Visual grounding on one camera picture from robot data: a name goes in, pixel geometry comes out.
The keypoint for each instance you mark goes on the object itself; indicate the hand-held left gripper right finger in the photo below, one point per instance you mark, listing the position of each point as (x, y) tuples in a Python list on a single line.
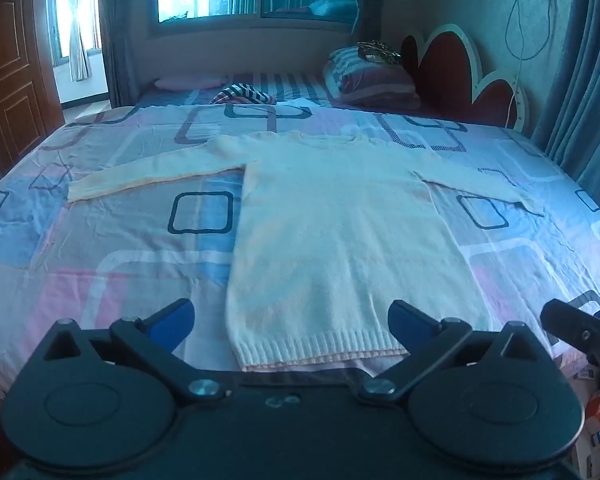
[(409, 321)]

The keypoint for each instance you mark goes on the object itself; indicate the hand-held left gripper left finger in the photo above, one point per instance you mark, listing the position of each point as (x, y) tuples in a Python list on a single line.
[(172, 321)]

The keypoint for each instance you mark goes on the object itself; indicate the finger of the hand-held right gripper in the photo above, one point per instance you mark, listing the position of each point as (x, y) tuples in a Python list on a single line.
[(567, 321)]

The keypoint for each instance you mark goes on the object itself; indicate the cream knitted sweater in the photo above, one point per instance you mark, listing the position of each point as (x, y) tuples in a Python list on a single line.
[(330, 235)]

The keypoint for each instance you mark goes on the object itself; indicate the bed sheet with square print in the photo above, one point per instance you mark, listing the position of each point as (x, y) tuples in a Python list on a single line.
[(130, 260)]

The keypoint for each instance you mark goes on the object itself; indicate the teal curtain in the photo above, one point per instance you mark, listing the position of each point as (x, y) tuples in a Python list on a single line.
[(580, 85)]

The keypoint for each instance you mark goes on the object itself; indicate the striped garment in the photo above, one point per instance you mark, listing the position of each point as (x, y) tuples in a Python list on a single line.
[(242, 95)]

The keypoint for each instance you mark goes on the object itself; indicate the pink pillow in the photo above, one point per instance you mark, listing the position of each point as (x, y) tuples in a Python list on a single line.
[(187, 83)]

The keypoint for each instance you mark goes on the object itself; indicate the small white cloth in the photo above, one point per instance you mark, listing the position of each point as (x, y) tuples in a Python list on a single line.
[(300, 104)]

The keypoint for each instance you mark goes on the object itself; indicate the striped folded pillow stack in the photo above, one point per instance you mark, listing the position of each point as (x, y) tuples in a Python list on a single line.
[(370, 80)]

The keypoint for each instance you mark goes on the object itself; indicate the red and white headboard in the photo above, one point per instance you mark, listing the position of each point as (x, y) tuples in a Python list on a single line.
[(455, 75)]

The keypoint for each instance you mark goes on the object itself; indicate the striped under sheet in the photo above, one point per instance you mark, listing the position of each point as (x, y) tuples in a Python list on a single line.
[(295, 85)]

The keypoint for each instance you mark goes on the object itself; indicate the dark grey curtain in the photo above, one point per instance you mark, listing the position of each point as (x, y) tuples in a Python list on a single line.
[(117, 35)]

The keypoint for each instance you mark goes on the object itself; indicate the brown wooden door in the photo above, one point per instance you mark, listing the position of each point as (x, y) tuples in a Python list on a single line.
[(10, 75)]

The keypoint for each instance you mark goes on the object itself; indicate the white sheer curtain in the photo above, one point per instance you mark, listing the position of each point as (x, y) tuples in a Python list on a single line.
[(77, 25)]

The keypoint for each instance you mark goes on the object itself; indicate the teal cushion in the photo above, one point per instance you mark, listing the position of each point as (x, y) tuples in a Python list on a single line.
[(332, 8)]

